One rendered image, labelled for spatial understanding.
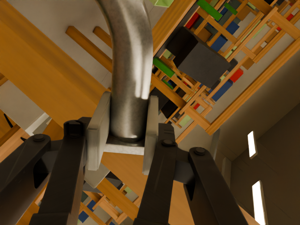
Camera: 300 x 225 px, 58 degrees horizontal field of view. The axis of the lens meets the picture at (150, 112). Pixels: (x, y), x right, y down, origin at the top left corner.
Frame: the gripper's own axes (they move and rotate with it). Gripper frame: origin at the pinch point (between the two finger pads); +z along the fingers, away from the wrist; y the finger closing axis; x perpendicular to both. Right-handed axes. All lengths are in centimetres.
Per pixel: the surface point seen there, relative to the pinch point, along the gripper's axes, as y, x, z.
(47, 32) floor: -100, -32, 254
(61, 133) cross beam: -17.8, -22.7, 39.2
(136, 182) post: 1.0, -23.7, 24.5
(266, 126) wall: 450, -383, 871
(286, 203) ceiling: 322, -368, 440
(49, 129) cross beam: -21, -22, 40
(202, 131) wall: 235, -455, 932
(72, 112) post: -12.3, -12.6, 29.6
